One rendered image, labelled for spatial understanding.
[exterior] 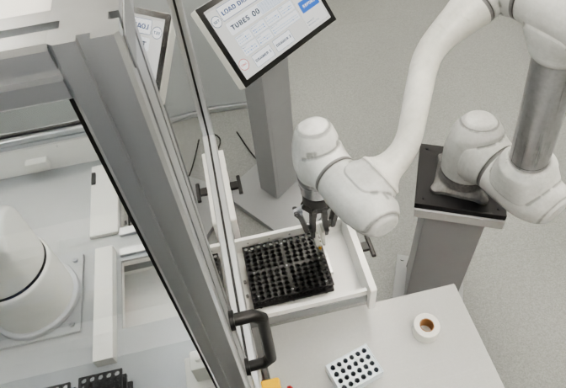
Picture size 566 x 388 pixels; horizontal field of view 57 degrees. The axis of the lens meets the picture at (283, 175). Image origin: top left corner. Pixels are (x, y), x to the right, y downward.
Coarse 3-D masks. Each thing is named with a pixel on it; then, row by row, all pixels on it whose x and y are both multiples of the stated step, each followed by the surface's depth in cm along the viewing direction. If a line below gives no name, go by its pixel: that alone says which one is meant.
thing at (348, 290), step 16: (336, 224) 154; (240, 240) 150; (256, 240) 151; (272, 240) 153; (336, 240) 155; (240, 256) 154; (336, 256) 151; (240, 272) 150; (336, 272) 148; (352, 272) 148; (336, 288) 145; (352, 288) 144; (288, 304) 143; (304, 304) 136; (320, 304) 137; (336, 304) 139; (352, 304) 141; (272, 320) 138
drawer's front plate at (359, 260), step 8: (344, 224) 150; (344, 232) 152; (352, 232) 145; (352, 240) 144; (352, 248) 146; (360, 248) 142; (352, 256) 148; (360, 256) 140; (360, 264) 139; (360, 272) 141; (368, 272) 137; (360, 280) 144; (368, 280) 135; (368, 288) 136; (368, 296) 138; (368, 304) 140
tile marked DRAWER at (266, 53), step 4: (268, 44) 189; (264, 48) 188; (268, 48) 189; (256, 52) 186; (260, 52) 187; (264, 52) 188; (268, 52) 189; (272, 52) 190; (252, 56) 185; (256, 56) 186; (260, 56) 187; (264, 56) 188; (268, 56) 188; (272, 56) 189; (256, 60) 186; (260, 60) 187; (264, 60) 188; (268, 60) 188; (256, 64) 186; (260, 64) 187
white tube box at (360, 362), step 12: (360, 348) 137; (336, 360) 136; (348, 360) 136; (360, 360) 137; (372, 360) 135; (336, 372) 134; (348, 372) 134; (360, 372) 136; (372, 372) 133; (336, 384) 132; (348, 384) 133; (360, 384) 131
